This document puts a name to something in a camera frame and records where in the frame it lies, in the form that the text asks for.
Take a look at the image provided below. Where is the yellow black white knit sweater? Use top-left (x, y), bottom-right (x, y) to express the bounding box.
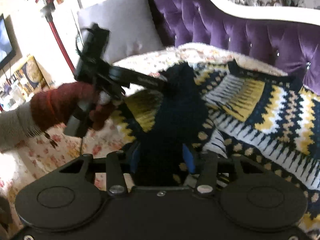
top-left (109, 60), bottom-right (320, 238)

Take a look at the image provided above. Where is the grey knit sleeve forearm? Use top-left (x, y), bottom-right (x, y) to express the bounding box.
top-left (0, 102), bottom-right (42, 153)

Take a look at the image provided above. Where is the left hand in red glove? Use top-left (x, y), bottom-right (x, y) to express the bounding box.
top-left (30, 82), bottom-right (116, 132)

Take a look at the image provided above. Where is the grey pillow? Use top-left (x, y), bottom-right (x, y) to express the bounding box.
top-left (78, 0), bottom-right (164, 63)

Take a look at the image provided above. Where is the cluttered shelf with boxes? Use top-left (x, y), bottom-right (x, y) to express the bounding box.
top-left (1, 55), bottom-right (54, 112)

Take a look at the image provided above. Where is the floral bedspread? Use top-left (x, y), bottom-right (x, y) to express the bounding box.
top-left (1, 43), bottom-right (285, 236)

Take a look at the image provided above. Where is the red stick vacuum cleaner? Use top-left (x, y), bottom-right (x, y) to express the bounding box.
top-left (34, 0), bottom-right (77, 74)

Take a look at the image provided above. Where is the purple tufted velvet headboard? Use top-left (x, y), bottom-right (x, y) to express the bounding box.
top-left (148, 0), bottom-right (319, 92)

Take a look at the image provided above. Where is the wall television screen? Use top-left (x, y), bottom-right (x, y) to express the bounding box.
top-left (0, 14), bottom-right (16, 69)

